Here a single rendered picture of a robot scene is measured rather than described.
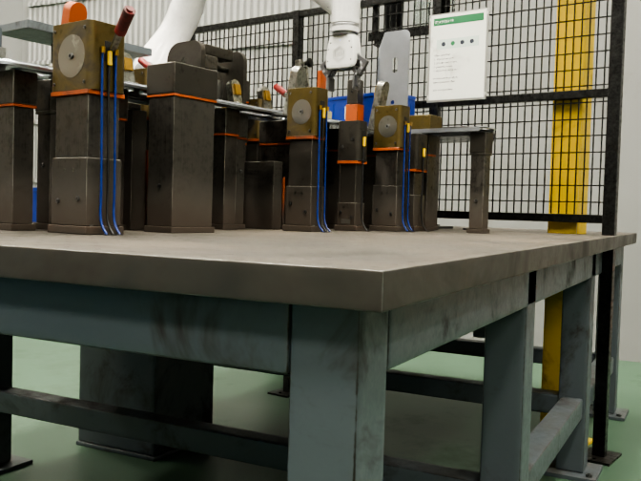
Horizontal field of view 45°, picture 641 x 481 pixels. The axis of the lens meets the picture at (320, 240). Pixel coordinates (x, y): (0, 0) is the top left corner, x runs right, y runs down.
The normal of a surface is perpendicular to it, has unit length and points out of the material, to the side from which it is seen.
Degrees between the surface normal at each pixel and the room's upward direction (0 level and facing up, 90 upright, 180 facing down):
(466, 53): 90
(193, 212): 90
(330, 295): 90
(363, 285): 90
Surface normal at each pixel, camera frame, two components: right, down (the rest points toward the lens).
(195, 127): 0.81, 0.04
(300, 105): -0.58, 0.01
